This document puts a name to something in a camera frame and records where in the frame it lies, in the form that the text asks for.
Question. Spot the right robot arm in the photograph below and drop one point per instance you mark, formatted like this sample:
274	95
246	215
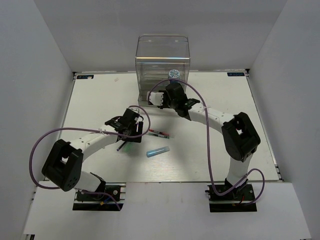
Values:
240	137

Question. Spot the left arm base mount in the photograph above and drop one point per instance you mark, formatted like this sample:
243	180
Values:
112	201

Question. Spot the blue table label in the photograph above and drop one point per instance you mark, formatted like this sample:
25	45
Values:
235	74
84	77

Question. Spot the clear plastic drawer organizer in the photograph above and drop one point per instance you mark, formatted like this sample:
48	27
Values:
156	55

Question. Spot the green refill pen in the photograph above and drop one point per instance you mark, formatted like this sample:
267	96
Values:
158	135

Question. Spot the right blue table label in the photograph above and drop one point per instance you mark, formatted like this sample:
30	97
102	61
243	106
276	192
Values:
235	74

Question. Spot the blue highlighter marker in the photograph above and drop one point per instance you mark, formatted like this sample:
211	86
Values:
158	151

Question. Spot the left blue table label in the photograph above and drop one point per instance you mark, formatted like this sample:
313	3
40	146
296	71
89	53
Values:
84	77

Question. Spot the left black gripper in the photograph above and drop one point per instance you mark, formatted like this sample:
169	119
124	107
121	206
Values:
139	128

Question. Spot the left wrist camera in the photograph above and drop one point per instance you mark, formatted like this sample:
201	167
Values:
135	109

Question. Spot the blue cleaning gel jar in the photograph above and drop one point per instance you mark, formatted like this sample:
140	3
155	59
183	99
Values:
174	75

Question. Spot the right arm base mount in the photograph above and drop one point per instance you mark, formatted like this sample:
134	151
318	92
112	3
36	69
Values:
233	202

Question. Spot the dark blue pen refill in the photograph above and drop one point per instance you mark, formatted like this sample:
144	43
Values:
121	146

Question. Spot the green highlighter marker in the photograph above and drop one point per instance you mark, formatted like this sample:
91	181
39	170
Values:
127	147

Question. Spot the red refill pen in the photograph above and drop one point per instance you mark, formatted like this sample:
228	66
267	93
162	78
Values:
161	133

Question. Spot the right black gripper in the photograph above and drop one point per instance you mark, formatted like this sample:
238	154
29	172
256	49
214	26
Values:
165	95

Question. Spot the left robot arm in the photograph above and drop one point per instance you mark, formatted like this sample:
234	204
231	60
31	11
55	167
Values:
63	165

